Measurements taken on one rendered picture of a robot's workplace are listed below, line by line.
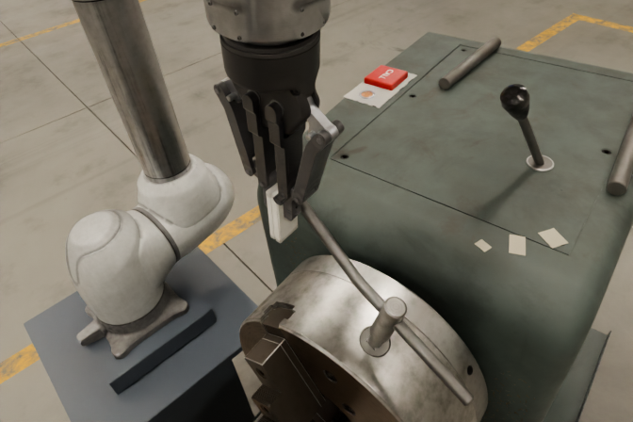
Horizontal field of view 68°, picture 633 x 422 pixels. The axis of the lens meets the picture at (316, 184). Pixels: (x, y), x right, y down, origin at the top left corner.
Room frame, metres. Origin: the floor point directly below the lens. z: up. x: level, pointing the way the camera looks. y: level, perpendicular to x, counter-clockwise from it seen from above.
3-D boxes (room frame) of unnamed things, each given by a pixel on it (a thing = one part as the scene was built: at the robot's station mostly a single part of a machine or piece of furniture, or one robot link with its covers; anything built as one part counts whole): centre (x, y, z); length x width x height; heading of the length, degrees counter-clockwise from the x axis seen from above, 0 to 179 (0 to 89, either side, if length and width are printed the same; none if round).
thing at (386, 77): (0.79, -0.15, 1.26); 0.06 x 0.06 x 0.02; 48
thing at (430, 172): (0.62, -0.27, 1.06); 0.59 x 0.48 x 0.39; 138
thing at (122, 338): (0.66, 0.46, 0.83); 0.22 x 0.18 x 0.06; 128
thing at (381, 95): (0.77, -0.14, 1.23); 0.13 x 0.08 x 0.06; 138
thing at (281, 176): (0.34, 0.02, 1.44); 0.04 x 0.01 x 0.11; 137
